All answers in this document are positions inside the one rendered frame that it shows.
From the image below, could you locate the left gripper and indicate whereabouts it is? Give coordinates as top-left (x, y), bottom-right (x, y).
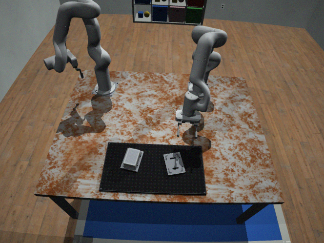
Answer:
top-left (175, 110), bottom-right (201, 139)

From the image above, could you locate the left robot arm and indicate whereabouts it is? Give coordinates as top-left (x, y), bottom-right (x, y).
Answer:
top-left (182, 25), bottom-right (227, 116)

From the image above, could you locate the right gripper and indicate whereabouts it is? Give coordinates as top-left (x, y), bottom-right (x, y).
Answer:
top-left (67, 49), bottom-right (83, 79)

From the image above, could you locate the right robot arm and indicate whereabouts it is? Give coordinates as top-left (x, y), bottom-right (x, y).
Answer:
top-left (43, 0), bottom-right (116, 95)

